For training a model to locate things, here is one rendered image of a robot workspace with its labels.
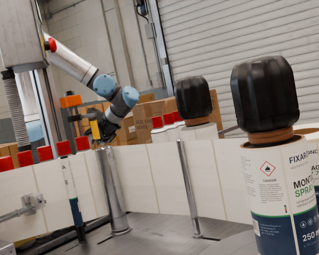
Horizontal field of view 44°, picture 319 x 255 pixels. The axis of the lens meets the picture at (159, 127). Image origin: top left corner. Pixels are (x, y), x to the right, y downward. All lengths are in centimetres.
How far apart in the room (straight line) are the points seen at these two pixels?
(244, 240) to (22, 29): 69
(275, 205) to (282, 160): 6
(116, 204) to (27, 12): 50
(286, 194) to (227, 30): 512
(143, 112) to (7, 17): 84
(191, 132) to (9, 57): 47
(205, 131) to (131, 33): 585
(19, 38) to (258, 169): 69
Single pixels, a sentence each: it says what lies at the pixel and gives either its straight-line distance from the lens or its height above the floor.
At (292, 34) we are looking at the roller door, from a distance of 526.
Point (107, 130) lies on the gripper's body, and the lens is 162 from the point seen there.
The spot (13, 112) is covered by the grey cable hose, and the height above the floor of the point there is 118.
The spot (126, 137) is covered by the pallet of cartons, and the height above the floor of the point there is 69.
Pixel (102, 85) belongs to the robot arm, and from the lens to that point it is 137.
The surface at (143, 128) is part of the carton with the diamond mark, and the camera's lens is 173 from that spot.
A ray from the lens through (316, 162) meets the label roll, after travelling 76.
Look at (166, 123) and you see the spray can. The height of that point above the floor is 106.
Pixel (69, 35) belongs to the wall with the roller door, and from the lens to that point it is 775.
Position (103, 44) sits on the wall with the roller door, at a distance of 714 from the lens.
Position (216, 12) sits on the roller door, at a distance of 568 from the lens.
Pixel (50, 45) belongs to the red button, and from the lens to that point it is 103.
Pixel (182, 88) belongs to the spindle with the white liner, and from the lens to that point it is 90.
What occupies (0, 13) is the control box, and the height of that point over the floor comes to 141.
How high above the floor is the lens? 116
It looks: 5 degrees down
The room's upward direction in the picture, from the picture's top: 11 degrees counter-clockwise
